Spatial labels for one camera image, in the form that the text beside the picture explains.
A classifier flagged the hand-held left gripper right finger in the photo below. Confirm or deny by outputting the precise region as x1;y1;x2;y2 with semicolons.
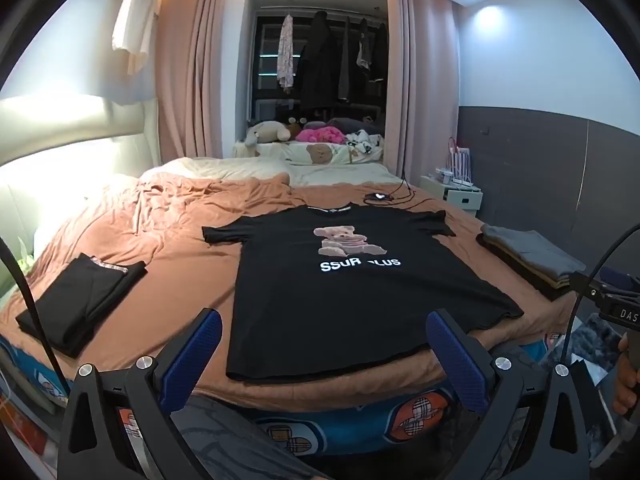
425;308;593;480

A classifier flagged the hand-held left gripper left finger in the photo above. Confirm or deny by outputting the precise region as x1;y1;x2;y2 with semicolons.
57;307;223;480

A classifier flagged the black bear print t-shirt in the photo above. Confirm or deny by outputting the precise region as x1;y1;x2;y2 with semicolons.
201;201;525;386

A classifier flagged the stack of folded clothes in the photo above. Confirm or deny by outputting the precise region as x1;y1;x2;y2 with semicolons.
475;223;587;302

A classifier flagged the person's right hand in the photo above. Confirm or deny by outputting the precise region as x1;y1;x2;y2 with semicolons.
614;334;638;417

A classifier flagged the grey fluffy rug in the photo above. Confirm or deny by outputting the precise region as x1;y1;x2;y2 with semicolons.
567;310;623;376

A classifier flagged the brown blanket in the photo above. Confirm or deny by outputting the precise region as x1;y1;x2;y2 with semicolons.
12;172;576;413

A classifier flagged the bed with blue printed sheet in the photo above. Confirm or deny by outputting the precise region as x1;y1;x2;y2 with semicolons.
0;332;561;461

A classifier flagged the folded black garment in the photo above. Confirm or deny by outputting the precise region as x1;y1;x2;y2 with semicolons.
15;254;149;359

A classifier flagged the white nightstand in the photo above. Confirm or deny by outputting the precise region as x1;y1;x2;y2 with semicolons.
419;175;483;218

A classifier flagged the white power strip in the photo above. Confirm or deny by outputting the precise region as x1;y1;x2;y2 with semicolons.
434;169;476;191

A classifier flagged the cream bed sheet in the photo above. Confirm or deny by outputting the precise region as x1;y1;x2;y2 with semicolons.
140;156;403;188

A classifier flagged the striped gift bag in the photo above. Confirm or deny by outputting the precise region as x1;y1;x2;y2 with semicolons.
449;137;473;183

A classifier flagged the light green cloth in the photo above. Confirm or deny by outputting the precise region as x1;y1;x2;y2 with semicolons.
0;240;36;301

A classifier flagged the black and white cloth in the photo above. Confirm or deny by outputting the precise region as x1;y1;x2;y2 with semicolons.
345;130;385;155

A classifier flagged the beige plush toy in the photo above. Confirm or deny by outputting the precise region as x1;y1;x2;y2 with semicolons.
244;121;292;148

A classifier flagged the white padded headboard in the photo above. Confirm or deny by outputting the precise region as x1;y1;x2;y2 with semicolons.
0;95;160;281

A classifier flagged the pink plush toy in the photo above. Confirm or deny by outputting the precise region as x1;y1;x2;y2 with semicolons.
295;127;346;145

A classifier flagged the dark grey cushion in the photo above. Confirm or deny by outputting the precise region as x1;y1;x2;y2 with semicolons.
325;116;377;133

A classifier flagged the pink curtain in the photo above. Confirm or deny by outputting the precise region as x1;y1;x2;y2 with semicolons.
127;0;251;168
384;0;463;188

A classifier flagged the grey hanging garment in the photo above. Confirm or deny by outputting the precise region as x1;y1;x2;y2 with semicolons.
338;19;354;103

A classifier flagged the floral hanging garment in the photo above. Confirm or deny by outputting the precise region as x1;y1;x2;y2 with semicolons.
277;12;296;92

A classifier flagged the black hanging coat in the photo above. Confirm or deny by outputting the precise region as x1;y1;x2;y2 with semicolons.
299;10;346;111

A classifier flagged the dark hanging garment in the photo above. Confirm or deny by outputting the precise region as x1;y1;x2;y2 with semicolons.
356;19;374;72

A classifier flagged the white hanging garment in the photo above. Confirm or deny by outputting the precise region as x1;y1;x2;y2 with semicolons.
111;0;163;77

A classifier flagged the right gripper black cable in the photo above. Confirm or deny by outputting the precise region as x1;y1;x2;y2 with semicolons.
557;225;640;368

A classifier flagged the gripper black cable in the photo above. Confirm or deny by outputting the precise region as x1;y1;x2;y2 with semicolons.
557;225;640;368
0;235;71;403

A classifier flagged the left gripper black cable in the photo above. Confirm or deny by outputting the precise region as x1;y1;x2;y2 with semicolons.
0;235;71;403

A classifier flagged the black charger with cable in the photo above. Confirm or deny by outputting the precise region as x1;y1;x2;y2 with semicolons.
362;152;426;211

